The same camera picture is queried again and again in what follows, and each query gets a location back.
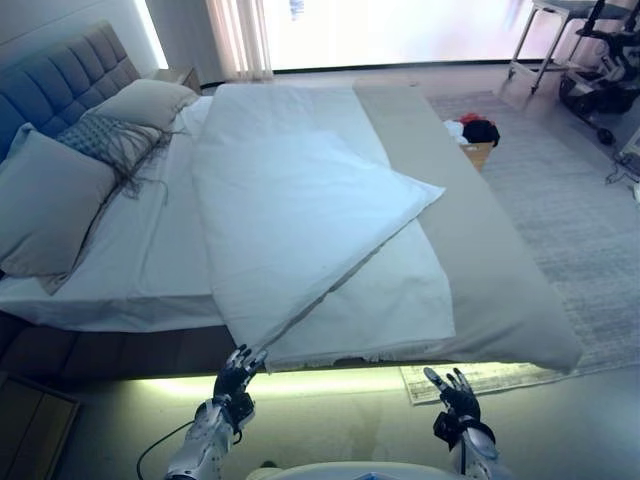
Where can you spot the white duvet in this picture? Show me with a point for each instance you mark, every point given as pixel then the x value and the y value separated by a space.
pixel 290 200

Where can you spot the light wooden nightstand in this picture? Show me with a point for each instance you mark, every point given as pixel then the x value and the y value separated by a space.
pixel 177 79

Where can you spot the cardboard box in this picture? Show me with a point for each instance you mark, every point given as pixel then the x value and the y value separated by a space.
pixel 477 155

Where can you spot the beige bed runner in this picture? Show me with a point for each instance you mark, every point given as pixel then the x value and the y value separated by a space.
pixel 475 250

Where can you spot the large beige pillow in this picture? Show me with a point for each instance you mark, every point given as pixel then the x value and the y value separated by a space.
pixel 45 200

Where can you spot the black garment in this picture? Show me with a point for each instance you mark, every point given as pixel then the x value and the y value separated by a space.
pixel 482 132

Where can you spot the dark brown bed frame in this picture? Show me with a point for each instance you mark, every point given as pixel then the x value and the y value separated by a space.
pixel 125 350

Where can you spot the white garment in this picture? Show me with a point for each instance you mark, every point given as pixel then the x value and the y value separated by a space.
pixel 454 130

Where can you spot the grey knit fringed cushion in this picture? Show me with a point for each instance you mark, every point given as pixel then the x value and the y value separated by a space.
pixel 107 137

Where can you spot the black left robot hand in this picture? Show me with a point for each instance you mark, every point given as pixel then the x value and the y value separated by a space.
pixel 231 382

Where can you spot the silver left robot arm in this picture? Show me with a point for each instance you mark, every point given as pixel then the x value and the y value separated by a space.
pixel 200 440

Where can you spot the red garment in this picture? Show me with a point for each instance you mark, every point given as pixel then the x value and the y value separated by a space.
pixel 472 118

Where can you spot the brown wooden cabinet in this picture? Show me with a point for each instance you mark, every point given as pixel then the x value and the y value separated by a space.
pixel 35 430

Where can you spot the grey tufted headboard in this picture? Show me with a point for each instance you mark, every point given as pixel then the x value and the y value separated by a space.
pixel 60 70

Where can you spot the white bed sheet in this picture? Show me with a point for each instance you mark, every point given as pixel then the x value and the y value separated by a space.
pixel 150 250

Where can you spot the metal frame cart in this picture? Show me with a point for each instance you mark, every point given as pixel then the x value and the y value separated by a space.
pixel 542 30

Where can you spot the black wheeled machine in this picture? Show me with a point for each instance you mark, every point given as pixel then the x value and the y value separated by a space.
pixel 605 75

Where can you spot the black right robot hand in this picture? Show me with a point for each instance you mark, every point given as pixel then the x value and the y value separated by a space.
pixel 460 400

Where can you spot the silver robot torso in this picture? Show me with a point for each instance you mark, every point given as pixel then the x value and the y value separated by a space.
pixel 350 472

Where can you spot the beige curtain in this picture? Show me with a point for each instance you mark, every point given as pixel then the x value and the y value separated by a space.
pixel 240 35

